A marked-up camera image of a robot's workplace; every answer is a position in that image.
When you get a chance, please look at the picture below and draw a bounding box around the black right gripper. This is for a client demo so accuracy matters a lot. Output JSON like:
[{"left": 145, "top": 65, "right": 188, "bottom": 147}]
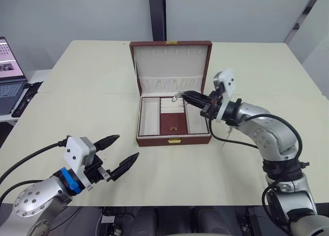
[{"left": 180, "top": 90, "right": 223, "bottom": 121}]

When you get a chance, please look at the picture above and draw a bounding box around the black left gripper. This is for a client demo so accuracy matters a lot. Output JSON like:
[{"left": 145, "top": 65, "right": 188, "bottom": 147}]
[{"left": 83, "top": 134, "right": 140, "bottom": 186}]

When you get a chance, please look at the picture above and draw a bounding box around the dark red compartment lid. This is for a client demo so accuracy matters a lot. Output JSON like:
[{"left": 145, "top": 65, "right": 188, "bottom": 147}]
[{"left": 159, "top": 112, "right": 189, "bottom": 135}]

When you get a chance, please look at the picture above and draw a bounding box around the dark red jewelry box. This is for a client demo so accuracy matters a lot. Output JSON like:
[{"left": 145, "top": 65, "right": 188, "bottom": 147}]
[{"left": 129, "top": 40, "right": 213, "bottom": 148}]

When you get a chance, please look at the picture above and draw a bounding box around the cream compartment tray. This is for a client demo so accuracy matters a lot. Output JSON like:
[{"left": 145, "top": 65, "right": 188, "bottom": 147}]
[{"left": 138, "top": 96, "right": 210, "bottom": 137}]

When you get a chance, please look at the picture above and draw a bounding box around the white power strip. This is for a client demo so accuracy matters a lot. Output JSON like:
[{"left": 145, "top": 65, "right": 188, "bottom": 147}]
[{"left": 100, "top": 207, "right": 123, "bottom": 236}]

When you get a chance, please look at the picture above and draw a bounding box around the dark rounded shape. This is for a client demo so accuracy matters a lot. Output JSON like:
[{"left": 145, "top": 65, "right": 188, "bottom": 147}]
[{"left": 191, "top": 206, "right": 233, "bottom": 236}]

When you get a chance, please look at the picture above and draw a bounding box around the open laptop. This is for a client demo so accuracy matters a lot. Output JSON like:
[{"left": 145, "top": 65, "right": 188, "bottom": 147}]
[{"left": 0, "top": 36, "right": 28, "bottom": 116}]

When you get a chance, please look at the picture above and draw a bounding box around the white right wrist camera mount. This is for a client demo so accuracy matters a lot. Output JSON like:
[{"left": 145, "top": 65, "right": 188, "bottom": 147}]
[{"left": 212, "top": 68, "right": 237, "bottom": 124}]

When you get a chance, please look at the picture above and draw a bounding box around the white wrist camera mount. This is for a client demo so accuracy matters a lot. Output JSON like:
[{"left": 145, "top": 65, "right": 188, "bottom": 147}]
[
  {"left": 64, "top": 136, "right": 97, "bottom": 192},
  {"left": 212, "top": 68, "right": 237, "bottom": 124}
]

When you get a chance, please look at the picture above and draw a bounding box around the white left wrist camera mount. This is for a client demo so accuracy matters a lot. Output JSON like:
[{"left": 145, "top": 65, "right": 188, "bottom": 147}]
[{"left": 64, "top": 136, "right": 97, "bottom": 192}]

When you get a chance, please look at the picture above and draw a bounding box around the blue left wrist clamp ring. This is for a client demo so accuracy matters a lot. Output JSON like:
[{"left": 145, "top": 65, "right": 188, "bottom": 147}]
[{"left": 60, "top": 167, "right": 81, "bottom": 196}]

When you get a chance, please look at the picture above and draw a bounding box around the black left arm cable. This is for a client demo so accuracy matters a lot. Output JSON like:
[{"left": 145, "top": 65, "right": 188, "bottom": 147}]
[{"left": 0, "top": 140, "right": 68, "bottom": 204}]

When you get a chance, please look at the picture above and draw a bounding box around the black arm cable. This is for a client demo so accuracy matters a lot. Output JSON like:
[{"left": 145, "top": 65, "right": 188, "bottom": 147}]
[
  {"left": 0, "top": 140, "right": 68, "bottom": 204},
  {"left": 208, "top": 113, "right": 302, "bottom": 236}
]

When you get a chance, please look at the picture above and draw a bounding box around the black partition post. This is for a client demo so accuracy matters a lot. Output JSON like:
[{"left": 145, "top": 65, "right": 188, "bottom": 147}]
[{"left": 148, "top": 0, "right": 168, "bottom": 42}]

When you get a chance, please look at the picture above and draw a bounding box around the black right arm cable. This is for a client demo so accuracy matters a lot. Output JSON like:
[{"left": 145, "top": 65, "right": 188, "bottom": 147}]
[{"left": 208, "top": 113, "right": 302, "bottom": 236}]

